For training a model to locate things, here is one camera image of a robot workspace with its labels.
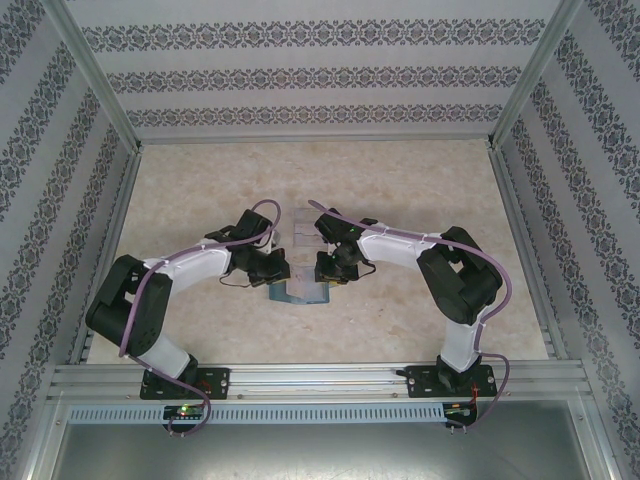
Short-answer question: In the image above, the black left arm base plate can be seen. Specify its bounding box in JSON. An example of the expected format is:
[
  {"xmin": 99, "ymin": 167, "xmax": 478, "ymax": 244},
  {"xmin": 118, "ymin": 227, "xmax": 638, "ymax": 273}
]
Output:
[{"xmin": 139, "ymin": 366, "xmax": 232, "ymax": 402}]

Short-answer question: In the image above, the long aluminium mounting rail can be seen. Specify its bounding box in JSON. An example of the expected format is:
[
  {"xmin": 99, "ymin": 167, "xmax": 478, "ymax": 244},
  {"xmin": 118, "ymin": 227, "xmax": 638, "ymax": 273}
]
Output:
[{"xmin": 47, "ymin": 360, "xmax": 594, "ymax": 402}]

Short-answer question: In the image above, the aluminium side rail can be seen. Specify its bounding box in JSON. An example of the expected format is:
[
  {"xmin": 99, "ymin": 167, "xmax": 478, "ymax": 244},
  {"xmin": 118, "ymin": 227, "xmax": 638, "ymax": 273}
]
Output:
[
  {"xmin": 69, "ymin": 148, "xmax": 146, "ymax": 366},
  {"xmin": 490, "ymin": 148, "xmax": 570, "ymax": 361}
]

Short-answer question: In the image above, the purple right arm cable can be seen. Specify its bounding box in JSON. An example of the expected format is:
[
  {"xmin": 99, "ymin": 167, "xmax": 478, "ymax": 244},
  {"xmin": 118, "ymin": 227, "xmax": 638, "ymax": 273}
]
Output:
[{"xmin": 309, "ymin": 198, "xmax": 513, "ymax": 436}]

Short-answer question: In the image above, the grey metal panel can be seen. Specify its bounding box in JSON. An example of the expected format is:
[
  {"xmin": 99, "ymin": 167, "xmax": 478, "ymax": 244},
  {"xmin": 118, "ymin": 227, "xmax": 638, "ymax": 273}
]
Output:
[{"xmin": 52, "ymin": 422, "xmax": 601, "ymax": 480}]

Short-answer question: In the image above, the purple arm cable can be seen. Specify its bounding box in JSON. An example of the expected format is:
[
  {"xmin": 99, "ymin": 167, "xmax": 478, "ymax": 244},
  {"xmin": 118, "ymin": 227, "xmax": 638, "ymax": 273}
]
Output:
[
  {"xmin": 118, "ymin": 198, "xmax": 284, "ymax": 437},
  {"xmin": 309, "ymin": 198, "xmax": 513, "ymax": 436}
]

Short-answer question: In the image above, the aluminium frame post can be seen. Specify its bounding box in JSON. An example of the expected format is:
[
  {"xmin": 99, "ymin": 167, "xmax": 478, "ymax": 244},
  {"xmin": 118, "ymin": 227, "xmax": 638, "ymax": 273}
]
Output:
[
  {"xmin": 39, "ymin": 0, "xmax": 146, "ymax": 154},
  {"xmin": 485, "ymin": 0, "xmax": 587, "ymax": 151}
]

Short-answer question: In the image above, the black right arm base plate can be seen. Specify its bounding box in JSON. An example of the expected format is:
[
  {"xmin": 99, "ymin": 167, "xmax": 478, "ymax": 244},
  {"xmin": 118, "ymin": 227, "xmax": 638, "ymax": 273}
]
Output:
[{"xmin": 404, "ymin": 364, "xmax": 497, "ymax": 400}]

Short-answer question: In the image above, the small controller circuit board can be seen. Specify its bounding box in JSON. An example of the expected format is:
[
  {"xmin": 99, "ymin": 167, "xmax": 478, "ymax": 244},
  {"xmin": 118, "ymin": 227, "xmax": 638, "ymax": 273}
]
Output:
[
  {"xmin": 162, "ymin": 403, "xmax": 207, "ymax": 421},
  {"xmin": 443, "ymin": 400, "xmax": 480, "ymax": 426}
]

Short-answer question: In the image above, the thin black left camera cable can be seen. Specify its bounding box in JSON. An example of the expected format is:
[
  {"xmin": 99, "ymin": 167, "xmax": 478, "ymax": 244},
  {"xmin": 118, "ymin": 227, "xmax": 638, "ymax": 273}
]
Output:
[{"xmin": 219, "ymin": 273, "xmax": 259, "ymax": 291}]

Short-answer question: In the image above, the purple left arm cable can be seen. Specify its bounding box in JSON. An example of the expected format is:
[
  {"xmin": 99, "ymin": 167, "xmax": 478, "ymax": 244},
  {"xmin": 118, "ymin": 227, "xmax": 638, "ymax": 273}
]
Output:
[{"xmin": 118, "ymin": 198, "xmax": 284, "ymax": 437}]

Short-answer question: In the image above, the blue card holder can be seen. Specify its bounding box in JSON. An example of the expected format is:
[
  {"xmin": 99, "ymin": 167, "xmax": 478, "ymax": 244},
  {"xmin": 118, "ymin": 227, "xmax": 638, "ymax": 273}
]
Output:
[{"xmin": 267, "ymin": 263, "xmax": 332, "ymax": 306}]

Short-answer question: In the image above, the slotted grey cable duct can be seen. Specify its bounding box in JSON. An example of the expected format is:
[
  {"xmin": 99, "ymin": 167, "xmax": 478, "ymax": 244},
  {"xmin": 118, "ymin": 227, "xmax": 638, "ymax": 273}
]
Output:
[{"xmin": 67, "ymin": 403, "xmax": 446, "ymax": 423}]

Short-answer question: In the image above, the short aluminium frame bar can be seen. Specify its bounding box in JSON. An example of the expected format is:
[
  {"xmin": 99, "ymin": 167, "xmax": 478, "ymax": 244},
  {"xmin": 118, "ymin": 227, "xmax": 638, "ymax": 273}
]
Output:
[
  {"xmin": 579, "ymin": 397, "xmax": 631, "ymax": 480},
  {"xmin": 17, "ymin": 394, "xmax": 71, "ymax": 480}
]

